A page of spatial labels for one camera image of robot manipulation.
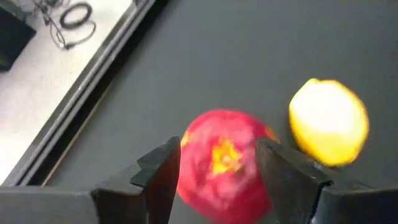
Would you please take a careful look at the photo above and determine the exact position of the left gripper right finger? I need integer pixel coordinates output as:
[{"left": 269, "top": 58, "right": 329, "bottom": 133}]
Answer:
[{"left": 257, "top": 138, "right": 398, "bottom": 224}]

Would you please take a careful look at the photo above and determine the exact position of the black floor box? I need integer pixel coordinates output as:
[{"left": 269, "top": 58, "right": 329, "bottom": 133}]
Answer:
[{"left": 0, "top": 5, "right": 37, "bottom": 72}]

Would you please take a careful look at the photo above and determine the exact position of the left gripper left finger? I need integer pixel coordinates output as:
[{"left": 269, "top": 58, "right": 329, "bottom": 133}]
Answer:
[{"left": 0, "top": 136, "right": 182, "bottom": 224}]

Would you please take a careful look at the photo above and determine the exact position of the red yellow apple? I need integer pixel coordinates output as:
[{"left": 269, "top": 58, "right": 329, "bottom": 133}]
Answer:
[{"left": 176, "top": 108, "right": 280, "bottom": 224}]

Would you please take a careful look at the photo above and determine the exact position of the coiled black cable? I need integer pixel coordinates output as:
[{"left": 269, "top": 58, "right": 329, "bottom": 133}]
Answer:
[{"left": 30, "top": 0, "right": 98, "bottom": 51}]

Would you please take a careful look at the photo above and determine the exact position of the yellow lemon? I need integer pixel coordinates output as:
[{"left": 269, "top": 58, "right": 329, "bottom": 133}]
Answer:
[{"left": 288, "top": 77, "right": 370, "bottom": 167}]

